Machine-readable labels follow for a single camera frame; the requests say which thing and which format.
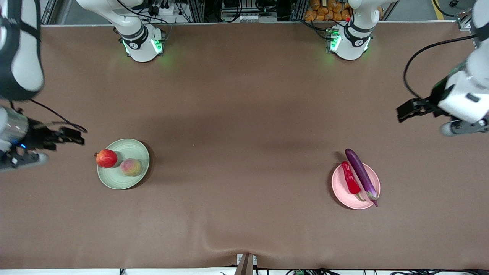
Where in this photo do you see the red pomegranate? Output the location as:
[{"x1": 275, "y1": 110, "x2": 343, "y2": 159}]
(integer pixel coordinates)
[{"x1": 94, "y1": 149, "x2": 118, "y2": 169}]

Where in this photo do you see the yellow-pink peach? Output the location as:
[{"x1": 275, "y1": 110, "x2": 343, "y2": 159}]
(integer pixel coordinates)
[{"x1": 120, "y1": 158, "x2": 144, "y2": 177}]

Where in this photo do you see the purple eggplant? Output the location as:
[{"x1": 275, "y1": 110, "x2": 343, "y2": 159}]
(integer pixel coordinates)
[{"x1": 345, "y1": 148, "x2": 379, "y2": 208}]

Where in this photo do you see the red chili pepper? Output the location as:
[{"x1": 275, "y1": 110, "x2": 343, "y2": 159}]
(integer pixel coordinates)
[{"x1": 341, "y1": 160, "x2": 366, "y2": 202}]

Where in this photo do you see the pale green plate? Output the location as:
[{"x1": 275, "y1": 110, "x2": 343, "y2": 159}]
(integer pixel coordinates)
[{"x1": 97, "y1": 138, "x2": 150, "y2": 190}]

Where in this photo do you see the pink plate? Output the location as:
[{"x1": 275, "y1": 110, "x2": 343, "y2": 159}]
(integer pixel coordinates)
[{"x1": 331, "y1": 161, "x2": 381, "y2": 210}]

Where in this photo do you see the pile of orange buns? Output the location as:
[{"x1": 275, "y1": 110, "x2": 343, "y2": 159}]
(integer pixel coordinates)
[{"x1": 304, "y1": 0, "x2": 353, "y2": 22}]

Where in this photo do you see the white power strip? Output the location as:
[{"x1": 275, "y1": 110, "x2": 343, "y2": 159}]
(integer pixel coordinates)
[{"x1": 150, "y1": 0, "x2": 181, "y2": 18}]

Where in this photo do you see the brown table mat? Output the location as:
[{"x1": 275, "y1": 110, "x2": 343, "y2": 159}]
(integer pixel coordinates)
[{"x1": 0, "y1": 21, "x2": 489, "y2": 270}]

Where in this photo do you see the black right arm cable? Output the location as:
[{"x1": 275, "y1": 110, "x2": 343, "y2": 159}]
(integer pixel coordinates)
[{"x1": 28, "y1": 99, "x2": 88, "y2": 134}]

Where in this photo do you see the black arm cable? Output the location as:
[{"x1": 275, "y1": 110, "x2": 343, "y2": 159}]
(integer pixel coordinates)
[
  {"x1": 28, "y1": 99, "x2": 88, "y2": 134},
  {"x1": 403, "y1": 34, "x2": 479, "y2": 101}
]

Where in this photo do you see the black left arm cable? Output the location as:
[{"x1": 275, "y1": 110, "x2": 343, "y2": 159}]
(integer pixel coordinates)
[{"x1": 403, "y1": 34, "x2": 479, "y2": 101}]

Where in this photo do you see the aluminium frame post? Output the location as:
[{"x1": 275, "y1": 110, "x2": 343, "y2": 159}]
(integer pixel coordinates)
[{"x1": 189, "y1": 0, "x2": 205, "y2": 23}]

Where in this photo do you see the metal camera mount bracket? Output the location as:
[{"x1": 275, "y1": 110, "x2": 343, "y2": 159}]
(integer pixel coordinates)
[{"x1": 236, "y1": 253, "x2": 258, "y2": 275}]

